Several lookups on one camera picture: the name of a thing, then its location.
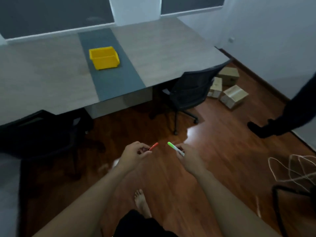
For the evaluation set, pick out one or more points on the yellow plastic bin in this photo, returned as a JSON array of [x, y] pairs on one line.
[[105, 61]]

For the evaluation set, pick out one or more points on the red pen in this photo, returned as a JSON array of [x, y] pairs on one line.
[[154, 146]]

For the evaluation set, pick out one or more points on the person's left hand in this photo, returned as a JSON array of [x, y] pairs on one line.
[[133, 156]]

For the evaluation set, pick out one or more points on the person's left forearm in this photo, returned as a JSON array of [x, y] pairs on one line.
[[84, 207]]

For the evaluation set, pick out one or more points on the person's black shorts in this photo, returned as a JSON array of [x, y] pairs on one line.
[[143, 227]]

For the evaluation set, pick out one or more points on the black cantilever chair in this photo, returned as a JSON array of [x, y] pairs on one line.
[[275, 194]]

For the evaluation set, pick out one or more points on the person's right forearm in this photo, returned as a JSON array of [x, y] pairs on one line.
[[229, 212]]

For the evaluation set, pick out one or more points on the black mesh office chair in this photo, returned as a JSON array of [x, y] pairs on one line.
[[44, 135], [192, 88]]

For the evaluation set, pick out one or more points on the person's left foot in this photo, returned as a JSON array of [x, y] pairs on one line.
[[142, 203]]

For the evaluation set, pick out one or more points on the green white pen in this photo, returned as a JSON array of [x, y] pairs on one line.
[[172, 146]]

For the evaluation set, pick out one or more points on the dark grey window blind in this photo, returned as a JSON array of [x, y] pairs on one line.
[[192, 3], [49, 14]]

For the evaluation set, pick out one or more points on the person's right hand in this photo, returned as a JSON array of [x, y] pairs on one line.
[[192, 161]]

